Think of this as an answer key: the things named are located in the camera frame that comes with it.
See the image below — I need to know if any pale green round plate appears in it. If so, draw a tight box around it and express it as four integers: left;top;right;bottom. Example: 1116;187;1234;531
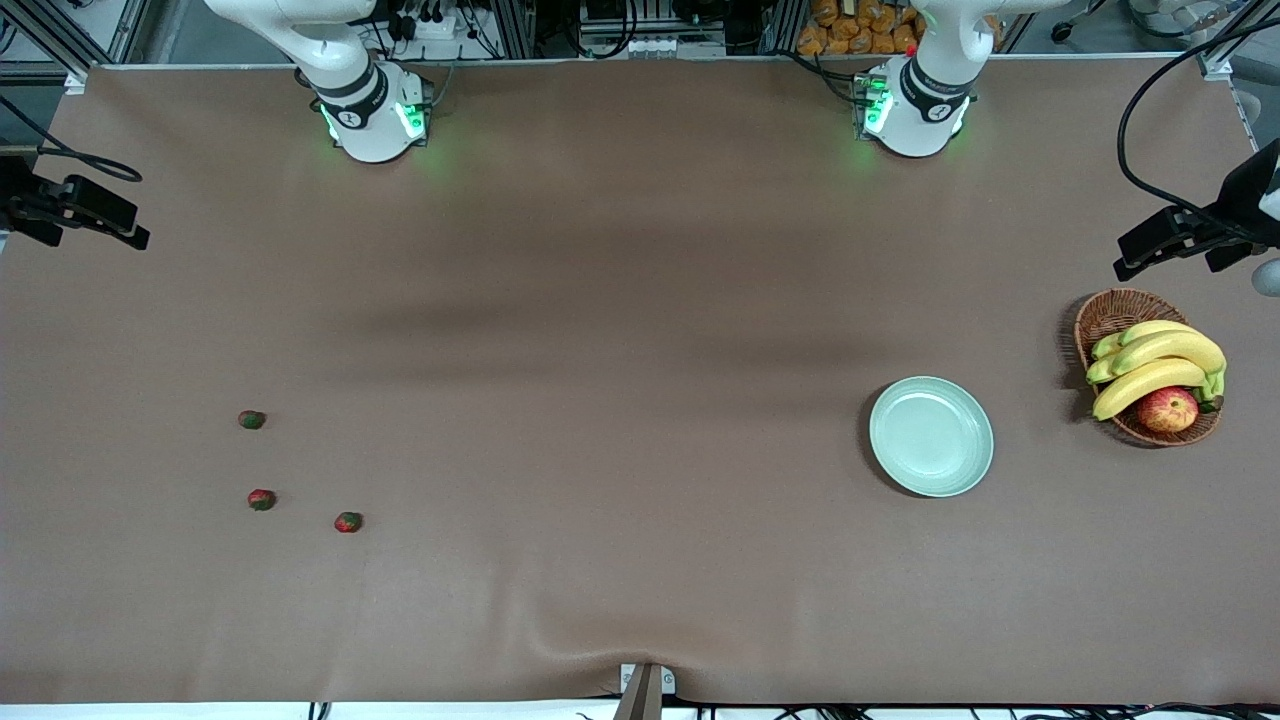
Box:
869;376;995;498

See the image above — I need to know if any brown wicker basket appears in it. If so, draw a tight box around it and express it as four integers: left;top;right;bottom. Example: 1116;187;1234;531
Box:
1074;288;1224;448

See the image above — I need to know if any red yellow apple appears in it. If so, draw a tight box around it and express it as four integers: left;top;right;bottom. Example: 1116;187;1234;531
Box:
1137;386;1200;434

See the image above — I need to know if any bag of orange pastries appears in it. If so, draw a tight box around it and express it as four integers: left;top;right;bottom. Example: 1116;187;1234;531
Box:
797;0;926;56

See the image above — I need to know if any white connector strip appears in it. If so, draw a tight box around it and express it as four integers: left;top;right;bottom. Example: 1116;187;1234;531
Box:
625;38;727;57

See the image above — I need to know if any large table cover sheet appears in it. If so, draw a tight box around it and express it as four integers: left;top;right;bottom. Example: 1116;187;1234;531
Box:
0;55;1280;706

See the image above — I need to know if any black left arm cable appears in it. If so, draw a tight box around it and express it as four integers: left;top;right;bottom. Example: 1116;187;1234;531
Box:
1117;18;1280;226

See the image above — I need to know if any aluminium frame post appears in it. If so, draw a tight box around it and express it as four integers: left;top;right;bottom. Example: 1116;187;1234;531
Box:
760;0;809;56
488;0;537;59

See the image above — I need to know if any metal bracket with post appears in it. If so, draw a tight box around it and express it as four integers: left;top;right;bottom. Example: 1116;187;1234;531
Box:
612;663;677;720

